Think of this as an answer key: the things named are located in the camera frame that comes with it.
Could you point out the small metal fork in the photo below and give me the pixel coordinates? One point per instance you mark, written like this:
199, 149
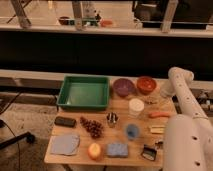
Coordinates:
151, 100

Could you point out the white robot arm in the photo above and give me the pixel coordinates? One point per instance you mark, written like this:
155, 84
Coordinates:
188, 136

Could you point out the purple bowl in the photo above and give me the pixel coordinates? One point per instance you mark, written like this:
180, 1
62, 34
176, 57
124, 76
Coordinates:
123, 87

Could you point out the green plastic tray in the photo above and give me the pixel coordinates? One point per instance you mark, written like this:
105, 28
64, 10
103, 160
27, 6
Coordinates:
84, 93

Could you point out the white plastic cup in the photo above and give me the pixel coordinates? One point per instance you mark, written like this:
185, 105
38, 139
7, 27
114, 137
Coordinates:
136, 106

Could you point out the orange bowl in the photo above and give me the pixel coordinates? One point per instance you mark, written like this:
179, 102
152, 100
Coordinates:
146, 84

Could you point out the bunch of red grapes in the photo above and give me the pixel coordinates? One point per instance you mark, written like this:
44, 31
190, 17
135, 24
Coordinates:
94, 128

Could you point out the wooden table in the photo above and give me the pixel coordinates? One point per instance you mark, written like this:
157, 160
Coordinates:
119, 106

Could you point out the blue plastic cup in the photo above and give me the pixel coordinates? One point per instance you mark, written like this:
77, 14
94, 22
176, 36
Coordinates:
132, 131

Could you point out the orange carrot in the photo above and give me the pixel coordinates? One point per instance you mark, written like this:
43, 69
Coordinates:
158, 114

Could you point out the black rectangular case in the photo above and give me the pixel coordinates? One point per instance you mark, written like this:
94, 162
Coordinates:
66, 122

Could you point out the yellow banana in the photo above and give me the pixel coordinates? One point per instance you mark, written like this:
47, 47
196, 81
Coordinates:
156, 129

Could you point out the blue sponge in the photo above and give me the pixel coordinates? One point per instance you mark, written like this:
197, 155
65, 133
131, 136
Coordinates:
117, 150

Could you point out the red yellow apple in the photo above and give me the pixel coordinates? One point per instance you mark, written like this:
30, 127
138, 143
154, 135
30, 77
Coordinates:
94, 151

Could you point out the grey folded cloth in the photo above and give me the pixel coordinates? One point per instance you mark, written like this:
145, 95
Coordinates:
66, 144

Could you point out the black chair base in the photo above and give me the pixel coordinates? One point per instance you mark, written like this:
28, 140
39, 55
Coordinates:
30, 138

